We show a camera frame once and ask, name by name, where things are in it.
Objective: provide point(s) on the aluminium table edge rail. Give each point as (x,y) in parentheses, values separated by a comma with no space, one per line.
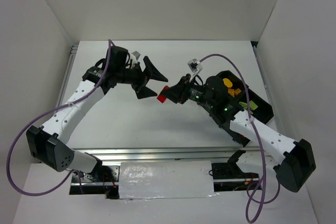
(118,155)

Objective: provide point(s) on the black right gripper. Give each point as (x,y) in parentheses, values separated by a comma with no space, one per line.
(182,91)

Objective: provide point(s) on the light green curved 2x2 brick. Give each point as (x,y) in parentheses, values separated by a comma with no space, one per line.
(244,105)

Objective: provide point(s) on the red rectangular lego brick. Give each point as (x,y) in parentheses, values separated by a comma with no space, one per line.
(162,97)

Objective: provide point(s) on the black four-compartment tray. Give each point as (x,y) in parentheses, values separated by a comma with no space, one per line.
(237,99)

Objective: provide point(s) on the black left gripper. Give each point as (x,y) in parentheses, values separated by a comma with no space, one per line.
(143,77)

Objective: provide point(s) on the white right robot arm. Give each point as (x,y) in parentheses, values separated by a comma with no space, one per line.
(294,159)

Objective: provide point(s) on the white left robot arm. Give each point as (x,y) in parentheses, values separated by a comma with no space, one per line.
(48,143)

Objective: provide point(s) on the orange 2x4 brick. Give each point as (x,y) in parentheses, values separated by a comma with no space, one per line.
(232,92)

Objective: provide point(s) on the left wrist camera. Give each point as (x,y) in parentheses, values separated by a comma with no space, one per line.
(134,56)

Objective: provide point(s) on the silver foil covered plate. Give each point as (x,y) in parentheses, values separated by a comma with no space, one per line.
(165,180)

